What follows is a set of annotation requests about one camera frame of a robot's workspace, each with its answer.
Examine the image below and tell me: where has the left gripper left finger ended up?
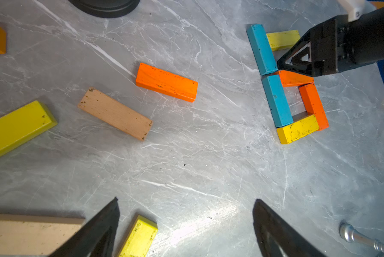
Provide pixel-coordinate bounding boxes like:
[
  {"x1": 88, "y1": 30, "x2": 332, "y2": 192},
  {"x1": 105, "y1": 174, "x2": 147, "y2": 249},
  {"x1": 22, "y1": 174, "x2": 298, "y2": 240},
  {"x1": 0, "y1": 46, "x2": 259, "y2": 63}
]
[{"x1": 50, "y1": 198, "x2": 120, "y2": 257}]

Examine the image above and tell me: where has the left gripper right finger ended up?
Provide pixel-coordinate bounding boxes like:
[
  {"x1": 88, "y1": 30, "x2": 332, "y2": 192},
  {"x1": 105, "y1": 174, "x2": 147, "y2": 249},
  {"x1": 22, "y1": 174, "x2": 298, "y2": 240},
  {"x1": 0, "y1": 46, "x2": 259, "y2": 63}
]
[{"x1": 253, "y1": 199, "x2": 324, "y2": 257}]

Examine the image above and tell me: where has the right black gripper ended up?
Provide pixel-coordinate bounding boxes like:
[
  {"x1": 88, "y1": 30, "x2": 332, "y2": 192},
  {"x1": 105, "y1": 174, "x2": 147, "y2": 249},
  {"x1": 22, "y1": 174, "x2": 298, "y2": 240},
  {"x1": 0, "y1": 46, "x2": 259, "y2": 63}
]
[{"x1": 277, "y1": 7, "x2": 384, "y2": 77}]

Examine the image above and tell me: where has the yellow block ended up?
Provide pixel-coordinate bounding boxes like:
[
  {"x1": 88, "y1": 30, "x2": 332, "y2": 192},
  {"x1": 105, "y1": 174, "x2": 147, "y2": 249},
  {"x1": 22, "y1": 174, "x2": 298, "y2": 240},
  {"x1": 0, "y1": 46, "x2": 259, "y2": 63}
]
[
  {"x1": 0, "y1": 101, "x2": 58, "y2": 157},
  {"x1": 276, "y1": 115, "x2": 319, "y2": 145},
  {"x1": 266, "y1": 30, "x2": 301, "y2": 51}
]

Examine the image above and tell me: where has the teal block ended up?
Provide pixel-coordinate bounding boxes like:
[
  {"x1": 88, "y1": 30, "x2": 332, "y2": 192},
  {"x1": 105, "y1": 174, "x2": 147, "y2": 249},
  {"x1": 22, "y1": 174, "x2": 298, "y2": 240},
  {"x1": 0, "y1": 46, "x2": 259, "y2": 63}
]
[
  {"x1": 247, "y1": 24, "x2": 278, "y2": 76},
  {"x1": 261, "y1": 75, "x2": 294, "y2": 128}
]

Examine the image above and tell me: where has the tan block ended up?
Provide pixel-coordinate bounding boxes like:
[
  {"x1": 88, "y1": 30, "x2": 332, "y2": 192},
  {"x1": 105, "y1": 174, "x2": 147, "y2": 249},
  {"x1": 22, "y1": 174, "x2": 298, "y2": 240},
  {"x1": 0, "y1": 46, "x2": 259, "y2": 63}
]
[
  {"x1": 0, "y1": 214, "x2": 85, "y2": 256},
  {"x1": 78, "y1": 87, "x2": 153, "y2": 141}
]

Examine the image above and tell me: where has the yellow block diagonal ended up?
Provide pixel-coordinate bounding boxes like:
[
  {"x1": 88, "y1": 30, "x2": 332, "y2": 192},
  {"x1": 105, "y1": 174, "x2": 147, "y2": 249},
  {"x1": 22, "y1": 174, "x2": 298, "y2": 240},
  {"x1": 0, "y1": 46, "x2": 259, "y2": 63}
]
[{"x1": 117, "y1": 215, "x2": 158, "y2": 257}]

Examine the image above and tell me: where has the silver cylinder weight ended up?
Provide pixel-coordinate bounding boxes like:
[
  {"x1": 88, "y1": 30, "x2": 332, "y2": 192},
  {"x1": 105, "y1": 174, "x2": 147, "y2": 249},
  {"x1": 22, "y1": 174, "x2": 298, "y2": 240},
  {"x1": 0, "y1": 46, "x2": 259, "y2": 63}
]
[{"x1": 339, "y1": 223, "x2": 384, "y2": 254}]

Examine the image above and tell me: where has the black microphone on stand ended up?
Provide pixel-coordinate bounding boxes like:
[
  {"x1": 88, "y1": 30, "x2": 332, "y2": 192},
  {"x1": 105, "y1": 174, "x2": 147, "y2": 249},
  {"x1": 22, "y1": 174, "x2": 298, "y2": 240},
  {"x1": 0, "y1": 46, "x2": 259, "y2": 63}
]
[{"x1": 69, "y1": 0, "x2": 140, "y2": 19}]

